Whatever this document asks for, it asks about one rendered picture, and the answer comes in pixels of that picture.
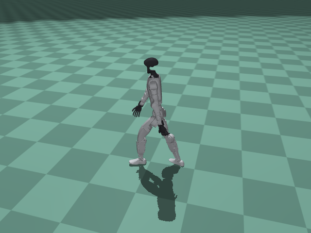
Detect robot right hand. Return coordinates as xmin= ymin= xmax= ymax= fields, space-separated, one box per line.
xmin=132 ymin=101 xmax=143 ymax=117

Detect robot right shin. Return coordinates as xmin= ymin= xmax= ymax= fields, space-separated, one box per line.
xmin=167 ymin=134 xmax=181 ymax=162

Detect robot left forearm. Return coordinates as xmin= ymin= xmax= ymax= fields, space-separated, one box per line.
xmin=152 ymin=103 xmax=162 ymax=125

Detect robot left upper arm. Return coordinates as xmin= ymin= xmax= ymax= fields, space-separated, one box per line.
xmin=149 ymin=81 xmax=159 ymax=107

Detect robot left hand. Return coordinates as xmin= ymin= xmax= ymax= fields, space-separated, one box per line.
xmin=158 ymin=121 xmax=170 ymax=136

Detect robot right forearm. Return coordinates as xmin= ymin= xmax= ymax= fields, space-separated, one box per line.
xmin=140 ymin=92 xmax=149 ymax=106

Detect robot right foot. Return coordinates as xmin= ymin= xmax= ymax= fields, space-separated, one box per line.
xmin=169 ymin=158 xmax=184 ymax=166

